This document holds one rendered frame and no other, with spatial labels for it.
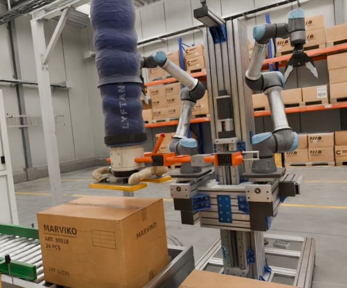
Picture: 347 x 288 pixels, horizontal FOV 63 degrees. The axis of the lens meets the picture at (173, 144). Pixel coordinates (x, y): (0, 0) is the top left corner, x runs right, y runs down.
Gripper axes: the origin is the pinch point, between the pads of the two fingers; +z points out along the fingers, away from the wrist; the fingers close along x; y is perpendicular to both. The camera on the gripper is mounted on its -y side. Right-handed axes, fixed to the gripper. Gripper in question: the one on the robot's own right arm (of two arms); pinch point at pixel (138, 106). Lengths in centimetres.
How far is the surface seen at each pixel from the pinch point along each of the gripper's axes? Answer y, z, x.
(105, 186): -50, 43, -11
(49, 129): 122, 1, 250
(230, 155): -49, 30, -77
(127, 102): -42.5, 2.0, -24.3
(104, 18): -47, -39, -19
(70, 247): -58, 74, 11
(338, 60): 678, -113, -132
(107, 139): -47, 20, -13
